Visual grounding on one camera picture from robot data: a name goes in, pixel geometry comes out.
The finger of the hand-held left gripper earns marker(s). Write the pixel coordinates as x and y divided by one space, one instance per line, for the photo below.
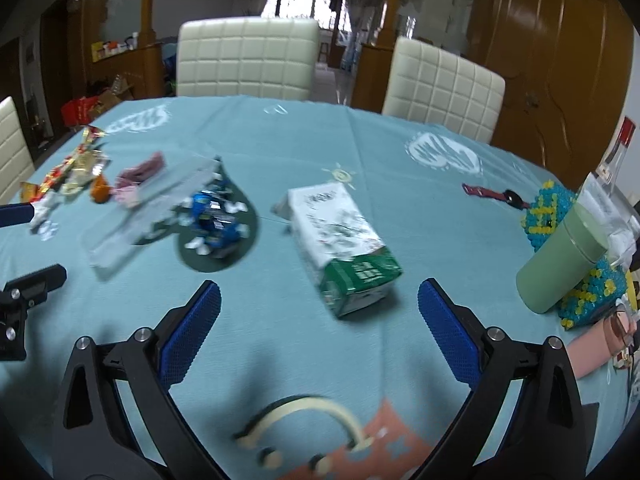
40 280
15 215

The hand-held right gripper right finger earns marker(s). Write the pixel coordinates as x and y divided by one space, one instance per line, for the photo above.
450 330

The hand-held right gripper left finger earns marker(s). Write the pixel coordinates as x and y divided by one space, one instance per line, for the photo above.
192 330

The red gold foil wrapper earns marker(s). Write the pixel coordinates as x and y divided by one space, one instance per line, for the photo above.
57 172

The pink paper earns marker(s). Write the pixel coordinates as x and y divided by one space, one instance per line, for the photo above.
140 167

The green white milk carton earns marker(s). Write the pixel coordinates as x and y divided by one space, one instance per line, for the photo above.
340 240

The small white crumpled tissue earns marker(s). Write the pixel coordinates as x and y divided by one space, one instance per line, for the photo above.
45 220

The white quilted chair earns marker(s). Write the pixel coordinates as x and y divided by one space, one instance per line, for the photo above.
12 145
440 90
245 60

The orange peel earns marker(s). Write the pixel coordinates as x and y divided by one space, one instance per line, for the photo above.
100 190

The clear plastic blister pack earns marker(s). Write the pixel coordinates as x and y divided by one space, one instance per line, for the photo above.
130 225

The blue foil wrapper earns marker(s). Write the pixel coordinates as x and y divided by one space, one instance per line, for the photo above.
215 220

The red bag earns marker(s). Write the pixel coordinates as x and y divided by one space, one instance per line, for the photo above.
82 110

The light green thermos cup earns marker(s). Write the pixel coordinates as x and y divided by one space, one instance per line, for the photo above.
560 260

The pink cup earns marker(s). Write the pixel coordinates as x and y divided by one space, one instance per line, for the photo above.
595 350

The pile of cardboard boxes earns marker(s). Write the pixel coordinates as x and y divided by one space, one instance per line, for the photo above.
112 92

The light blue printed tablecloth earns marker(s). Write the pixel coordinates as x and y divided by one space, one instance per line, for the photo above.
380 160

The wooden partition counter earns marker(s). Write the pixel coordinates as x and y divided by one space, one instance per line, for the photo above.
135 70

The clear plastic bag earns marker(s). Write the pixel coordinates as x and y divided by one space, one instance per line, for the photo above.
610 215

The glass bottle with red cap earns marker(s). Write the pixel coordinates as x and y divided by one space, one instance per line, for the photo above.
625 132

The wooden door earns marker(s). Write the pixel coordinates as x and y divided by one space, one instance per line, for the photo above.
550 60

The barred window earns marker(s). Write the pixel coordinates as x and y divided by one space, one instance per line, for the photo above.
305 7

